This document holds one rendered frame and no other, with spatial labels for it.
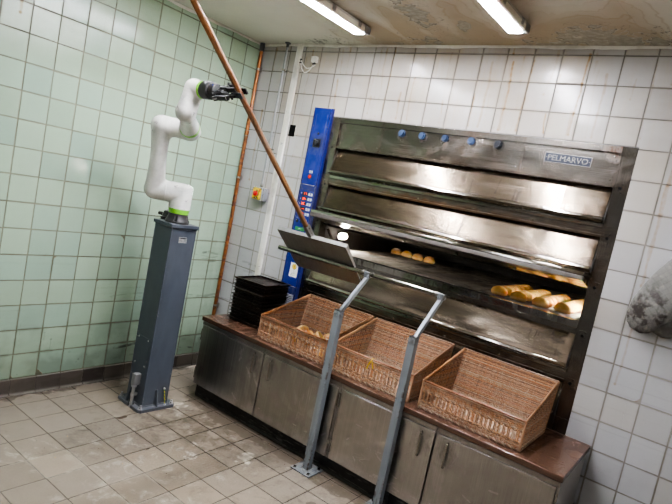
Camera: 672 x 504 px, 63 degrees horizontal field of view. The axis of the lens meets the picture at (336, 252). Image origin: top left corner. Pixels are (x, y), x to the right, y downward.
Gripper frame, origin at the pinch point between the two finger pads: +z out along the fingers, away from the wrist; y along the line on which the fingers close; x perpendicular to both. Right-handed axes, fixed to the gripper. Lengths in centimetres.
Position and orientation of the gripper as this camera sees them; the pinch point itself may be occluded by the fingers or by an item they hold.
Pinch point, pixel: (239, 93)
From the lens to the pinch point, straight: 281.8
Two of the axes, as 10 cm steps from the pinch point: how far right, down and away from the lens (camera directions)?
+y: -5.4, 7.1, -4.5
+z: 7.8, 2.3, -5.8
